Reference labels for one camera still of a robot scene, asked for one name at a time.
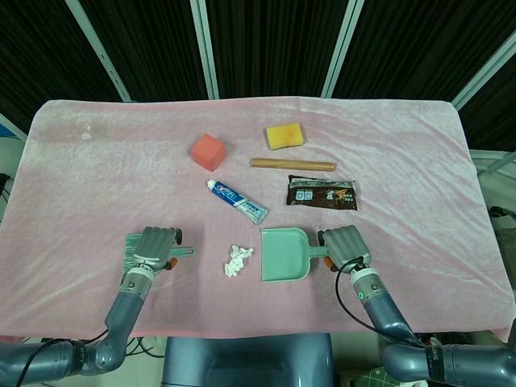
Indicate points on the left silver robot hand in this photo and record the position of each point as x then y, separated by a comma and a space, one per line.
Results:
155, 246

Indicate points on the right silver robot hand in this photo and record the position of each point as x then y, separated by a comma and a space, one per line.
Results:
348, 246

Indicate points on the green hand broom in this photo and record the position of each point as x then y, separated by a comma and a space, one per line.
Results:
131, 252

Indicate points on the green plastic dustpan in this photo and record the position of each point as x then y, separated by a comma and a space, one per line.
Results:
282, 254

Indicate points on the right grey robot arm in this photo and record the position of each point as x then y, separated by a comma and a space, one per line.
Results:
383, 314

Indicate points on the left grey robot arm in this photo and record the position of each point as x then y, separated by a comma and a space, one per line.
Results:
121, 318

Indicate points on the crumpled white tissue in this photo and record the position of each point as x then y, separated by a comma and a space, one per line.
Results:
237, 262

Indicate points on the brown snack packet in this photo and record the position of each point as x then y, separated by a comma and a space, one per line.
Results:
322, 193

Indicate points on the pink velvet table cloth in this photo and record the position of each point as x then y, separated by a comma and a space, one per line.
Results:
121, 193

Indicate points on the blue white toothpaste tube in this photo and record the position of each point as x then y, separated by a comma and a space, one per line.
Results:
238, 201

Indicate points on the wooden rolling pin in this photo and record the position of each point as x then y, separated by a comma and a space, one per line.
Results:
292, 164

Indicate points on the coral foam cube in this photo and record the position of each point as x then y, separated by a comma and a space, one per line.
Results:
207, 151

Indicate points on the yellow green sponge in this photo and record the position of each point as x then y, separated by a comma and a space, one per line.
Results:
284, 136

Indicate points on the blue grey robot torso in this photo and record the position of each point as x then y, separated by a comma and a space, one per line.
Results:
246, 363

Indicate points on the grey metal side rack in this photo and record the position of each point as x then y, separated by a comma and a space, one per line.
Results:
493, 159

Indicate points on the white partition frame post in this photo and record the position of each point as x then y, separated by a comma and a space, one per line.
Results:
342, 48
483, 68
205, 48
101, 52

